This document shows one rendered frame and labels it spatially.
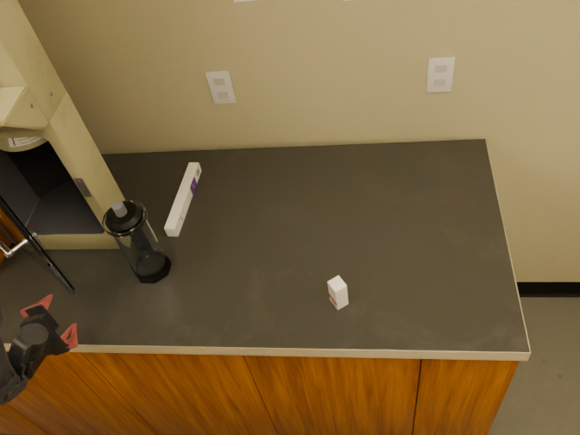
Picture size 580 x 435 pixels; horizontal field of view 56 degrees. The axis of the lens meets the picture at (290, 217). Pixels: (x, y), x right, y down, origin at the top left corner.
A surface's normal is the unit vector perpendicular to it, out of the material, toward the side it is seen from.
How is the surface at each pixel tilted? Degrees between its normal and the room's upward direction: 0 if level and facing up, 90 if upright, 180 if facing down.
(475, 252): 0
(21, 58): 90
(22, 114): 90
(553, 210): 90
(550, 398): 0
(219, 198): 0
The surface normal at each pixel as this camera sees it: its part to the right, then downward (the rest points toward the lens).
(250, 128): -0.08, 0.77
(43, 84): 0.99, -0.02
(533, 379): -0.13, -0.64
